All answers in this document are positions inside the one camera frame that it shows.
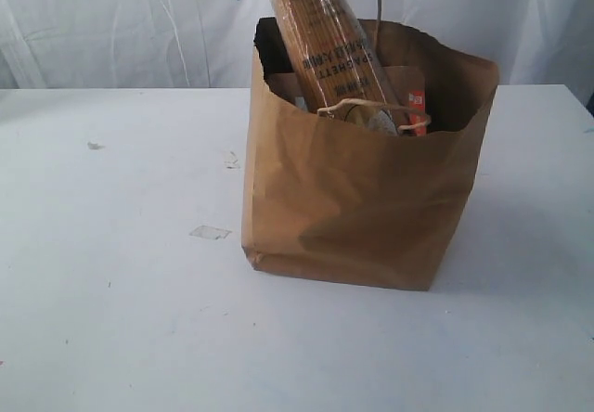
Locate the brown coffee pouch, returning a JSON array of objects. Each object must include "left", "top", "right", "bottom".
[{"left": 268, "top": 66, "right": 431, "bottom": 136}]

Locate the spaghetti packet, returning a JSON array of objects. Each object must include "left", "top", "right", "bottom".
[{"left": 270, "top": 0, "right": 408, "bottom": 135}]

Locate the brown paper bag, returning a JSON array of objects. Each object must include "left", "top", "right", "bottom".
[{"left": 241, "top": 13, "right": 499, "bottom": 290}]

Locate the clear tape piece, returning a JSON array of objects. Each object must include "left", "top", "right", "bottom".
[{"left": 189, "top": 225, "right": 231, "bottom": 240}]

